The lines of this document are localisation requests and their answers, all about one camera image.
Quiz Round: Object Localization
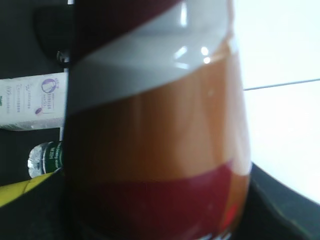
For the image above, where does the nescafe coffee bottle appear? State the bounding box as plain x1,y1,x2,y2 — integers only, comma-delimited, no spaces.
63,0,252,240

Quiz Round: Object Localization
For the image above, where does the clear water bottle green label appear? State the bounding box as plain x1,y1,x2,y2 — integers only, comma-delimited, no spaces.
27,141,63,178

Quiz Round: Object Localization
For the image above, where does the yellow paper cup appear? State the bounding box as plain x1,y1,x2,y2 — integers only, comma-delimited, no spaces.
0,172,54,207

